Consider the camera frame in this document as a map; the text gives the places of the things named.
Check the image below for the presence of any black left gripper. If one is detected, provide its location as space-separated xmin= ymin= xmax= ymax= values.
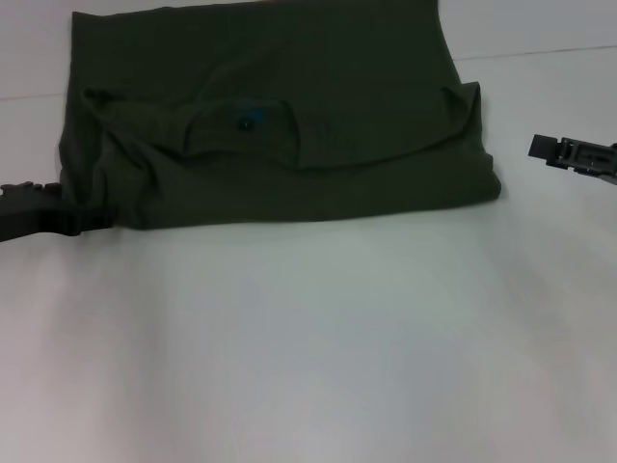
xmin=0 ymin=179 xmax=118 ymax=245

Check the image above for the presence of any dark green FREE! t-shirt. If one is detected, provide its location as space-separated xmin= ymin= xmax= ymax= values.
xmin=57 ymin=0 xmax=503 ymax=232

